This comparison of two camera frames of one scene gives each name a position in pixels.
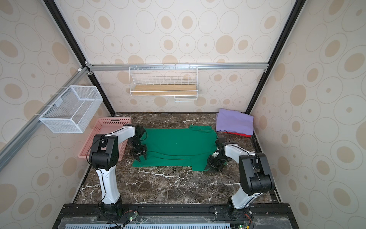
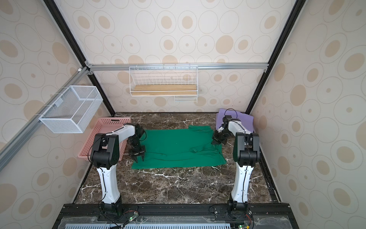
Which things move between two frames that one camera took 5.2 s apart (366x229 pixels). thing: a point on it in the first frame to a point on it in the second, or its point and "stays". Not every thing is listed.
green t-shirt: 193,147 stays
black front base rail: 176,216 stays
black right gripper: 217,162 to 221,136
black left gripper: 143,151 stays
